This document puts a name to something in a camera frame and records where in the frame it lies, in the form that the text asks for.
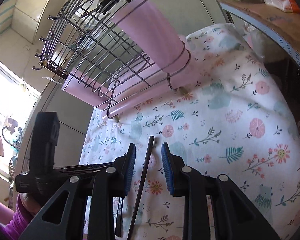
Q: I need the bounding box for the black chopstick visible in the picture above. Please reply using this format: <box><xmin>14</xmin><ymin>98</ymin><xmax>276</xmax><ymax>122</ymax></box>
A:
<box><xmin>127</xmin><ymin>135</ymin><xmax>154</xmax><ymax>240</ymax></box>

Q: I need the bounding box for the black plastic knife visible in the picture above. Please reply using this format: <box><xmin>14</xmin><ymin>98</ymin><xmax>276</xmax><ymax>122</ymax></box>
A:
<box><xmin>115</xmin><ymin>198</ymin><xmax>123</xmax><ymax>237</ymax></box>

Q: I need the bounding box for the person's left hand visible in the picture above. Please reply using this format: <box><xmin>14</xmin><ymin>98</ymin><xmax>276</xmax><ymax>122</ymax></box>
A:
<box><xmin>19</xmin><ymin>193</ymin><xmax>42</xmax><ymax>216</ymax></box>

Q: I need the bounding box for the pink utensil cup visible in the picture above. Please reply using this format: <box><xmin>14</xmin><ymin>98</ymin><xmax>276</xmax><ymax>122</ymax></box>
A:
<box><xmin>112</xmin><ymin>0</ymin><xmax>189</xmax><ymax>73</ymax></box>
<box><xmin>62</xmin><ymin>68</ymin><xmax>111</xmax><ymax>110</ymax></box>

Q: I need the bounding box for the floral bear tablecloth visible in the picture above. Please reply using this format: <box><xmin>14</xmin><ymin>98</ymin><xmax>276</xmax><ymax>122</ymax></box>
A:
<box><xmin>80</xmin><ymin>23</ymin><xmax>300</xmax><ymax>239</ymax></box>

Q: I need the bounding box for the pink drip tray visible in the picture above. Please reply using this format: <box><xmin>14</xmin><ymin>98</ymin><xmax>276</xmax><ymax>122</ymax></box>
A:
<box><xmin>101</xmin><ymin>35</ymin><xmax>200</xmax><ymax>120</ymax></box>

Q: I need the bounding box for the black wok on stove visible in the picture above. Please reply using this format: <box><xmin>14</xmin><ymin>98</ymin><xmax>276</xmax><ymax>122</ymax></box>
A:
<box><xmin>89</xmin><ymin>0</ymin><xmax>119</xmax><ymax>15</ymax></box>

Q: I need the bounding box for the metal wire dish rack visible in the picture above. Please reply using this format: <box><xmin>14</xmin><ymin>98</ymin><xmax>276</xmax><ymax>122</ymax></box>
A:
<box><xmin>32</xmin><ymin>0</ymin><xmax>192</xmax><ymax>120</ymax></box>

